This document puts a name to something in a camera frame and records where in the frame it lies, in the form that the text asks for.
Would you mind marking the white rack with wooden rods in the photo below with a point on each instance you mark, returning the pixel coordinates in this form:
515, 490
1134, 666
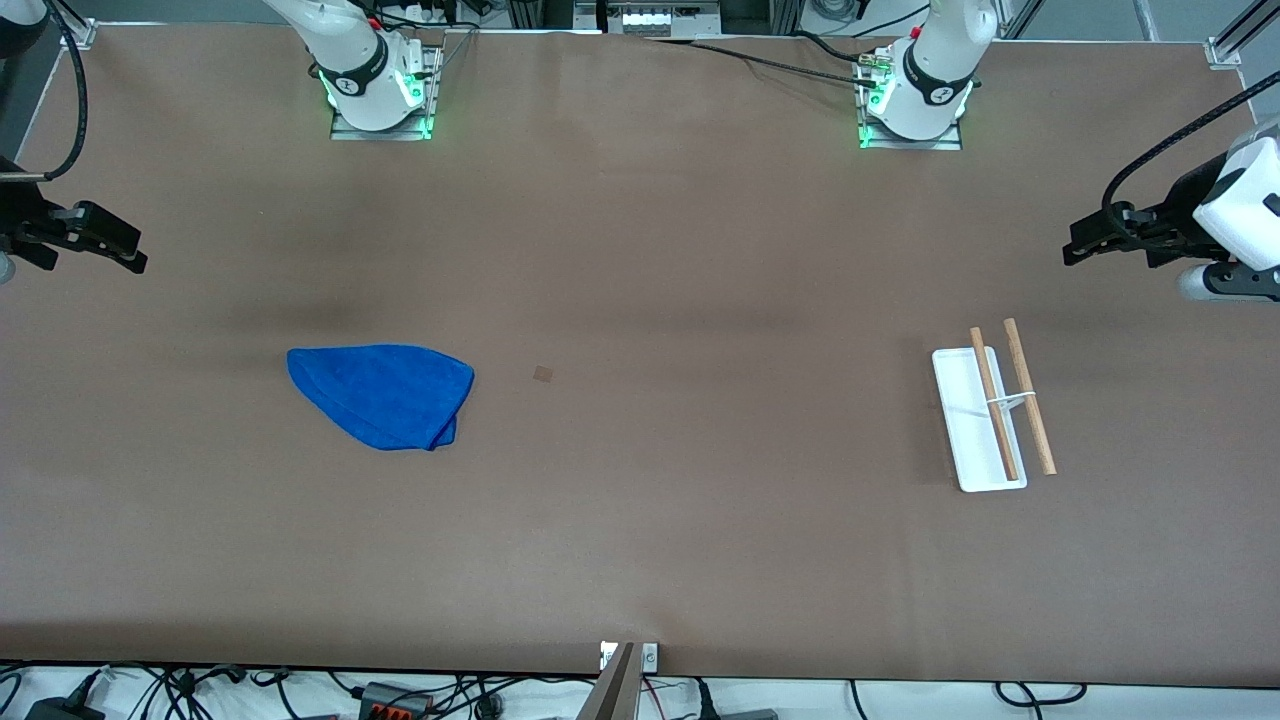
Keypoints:
975, 440

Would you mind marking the aluminium table corner bracket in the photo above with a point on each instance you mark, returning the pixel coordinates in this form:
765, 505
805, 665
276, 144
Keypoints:
1222, 52
78, 35

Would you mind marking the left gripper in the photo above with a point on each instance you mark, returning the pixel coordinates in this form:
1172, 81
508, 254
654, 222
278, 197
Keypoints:
1181, 218

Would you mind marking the blue microfiber towel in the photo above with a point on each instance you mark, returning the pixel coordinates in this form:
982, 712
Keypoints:
385, 395

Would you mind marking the white metal mount bracket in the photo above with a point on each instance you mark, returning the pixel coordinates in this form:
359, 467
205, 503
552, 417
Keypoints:
650, 657

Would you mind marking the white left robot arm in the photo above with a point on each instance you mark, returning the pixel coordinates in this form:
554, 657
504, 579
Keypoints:
935, 70

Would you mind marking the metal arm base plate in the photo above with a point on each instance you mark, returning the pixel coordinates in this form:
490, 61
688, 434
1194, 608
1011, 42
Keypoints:
910, 144
380, 133

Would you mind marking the black power adapter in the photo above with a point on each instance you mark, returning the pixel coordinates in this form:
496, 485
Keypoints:
60, 710

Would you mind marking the brown camera mount post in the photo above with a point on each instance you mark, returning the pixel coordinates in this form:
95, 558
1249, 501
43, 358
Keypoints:
612, 695

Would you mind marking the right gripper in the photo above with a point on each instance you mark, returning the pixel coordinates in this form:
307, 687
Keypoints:
22, 218

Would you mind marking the black box with orange buttons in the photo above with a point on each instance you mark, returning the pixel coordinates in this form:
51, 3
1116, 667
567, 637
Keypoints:
395, 700

